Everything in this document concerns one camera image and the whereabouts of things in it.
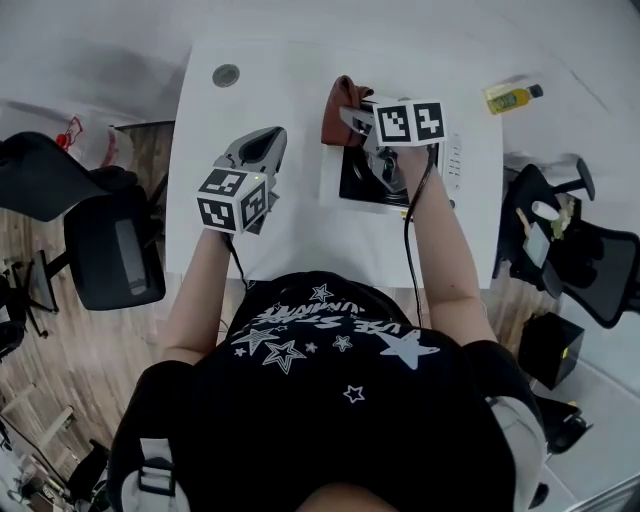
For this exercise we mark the white cylinder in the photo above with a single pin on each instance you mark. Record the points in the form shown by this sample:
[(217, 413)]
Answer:
[(545, 210)]

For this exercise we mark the yellow oil bottle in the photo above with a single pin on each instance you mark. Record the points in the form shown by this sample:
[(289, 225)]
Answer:
[(510, 100)]

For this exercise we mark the person's left forearm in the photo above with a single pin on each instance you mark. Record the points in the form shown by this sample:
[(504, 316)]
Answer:
[(200, 290)]

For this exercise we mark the black mesh office chair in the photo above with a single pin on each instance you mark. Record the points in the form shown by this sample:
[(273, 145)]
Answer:
[(115, 260)]

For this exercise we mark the grey rectangular block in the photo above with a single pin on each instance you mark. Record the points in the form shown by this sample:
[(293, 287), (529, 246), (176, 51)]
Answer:
[(536, 245)]

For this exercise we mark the brown knitted cloth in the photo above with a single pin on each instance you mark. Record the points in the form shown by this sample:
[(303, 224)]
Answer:
[(340, 100)]

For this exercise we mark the clear plastic bag red print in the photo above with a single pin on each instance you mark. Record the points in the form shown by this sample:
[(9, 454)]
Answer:
[(95, 145)]

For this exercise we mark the black office chair with headrest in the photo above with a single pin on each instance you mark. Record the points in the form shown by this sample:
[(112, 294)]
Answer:
[(600, 270)]

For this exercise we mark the black star-print T-shirt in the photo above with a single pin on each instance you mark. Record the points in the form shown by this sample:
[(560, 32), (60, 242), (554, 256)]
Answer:
[(325, 425)]

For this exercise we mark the green leafy bunch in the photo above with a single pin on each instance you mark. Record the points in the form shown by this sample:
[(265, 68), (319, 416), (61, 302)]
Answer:
[(562, 222)]

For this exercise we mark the grey round table grommet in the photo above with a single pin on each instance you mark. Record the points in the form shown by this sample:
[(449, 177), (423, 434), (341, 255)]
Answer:
[(225, 75)]

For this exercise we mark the person's head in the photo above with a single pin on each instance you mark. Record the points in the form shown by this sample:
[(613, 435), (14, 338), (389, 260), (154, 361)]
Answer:
[(357, 500)]

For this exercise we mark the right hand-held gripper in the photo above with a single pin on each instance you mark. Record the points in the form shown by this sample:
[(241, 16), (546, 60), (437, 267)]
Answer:
[(407, 122)]

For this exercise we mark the black box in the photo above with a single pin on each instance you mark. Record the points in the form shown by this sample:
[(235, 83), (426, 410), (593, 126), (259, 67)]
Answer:
[(547, 350)]

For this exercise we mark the white portable gas stove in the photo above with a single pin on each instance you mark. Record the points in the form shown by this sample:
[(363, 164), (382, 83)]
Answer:
[(330, 175)]

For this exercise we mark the cluttered white desk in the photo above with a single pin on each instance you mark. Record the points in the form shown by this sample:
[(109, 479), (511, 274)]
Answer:
[(30, 480)]

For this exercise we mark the person's right forearm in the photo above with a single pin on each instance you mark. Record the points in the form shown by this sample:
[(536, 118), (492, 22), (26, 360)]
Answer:
[(440, 240)]

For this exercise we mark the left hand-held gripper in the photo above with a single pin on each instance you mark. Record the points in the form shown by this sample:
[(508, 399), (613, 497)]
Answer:
[(230, 200)]

